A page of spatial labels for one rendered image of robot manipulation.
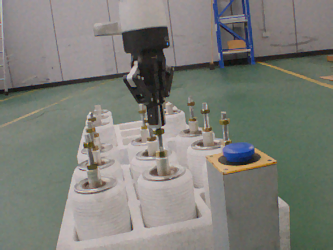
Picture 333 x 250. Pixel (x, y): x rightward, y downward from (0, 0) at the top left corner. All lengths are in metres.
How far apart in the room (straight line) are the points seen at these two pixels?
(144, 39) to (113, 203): 0.26
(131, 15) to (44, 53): 7.20
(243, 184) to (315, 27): 6.97
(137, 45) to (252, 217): 0.30
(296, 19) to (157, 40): 6.75
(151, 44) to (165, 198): 0.24
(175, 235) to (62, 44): 7.10
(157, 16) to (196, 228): 0.34
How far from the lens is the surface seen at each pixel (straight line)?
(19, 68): 8.01
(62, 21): 7.57
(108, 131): 1.11
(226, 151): 0.43
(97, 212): 0.58
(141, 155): 0.72
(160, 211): 0.59
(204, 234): 0.59
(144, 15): 0.54
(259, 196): 0.44
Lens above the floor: 0.46
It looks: 11 degrees down
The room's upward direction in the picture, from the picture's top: 8 degrees counter-clockwise
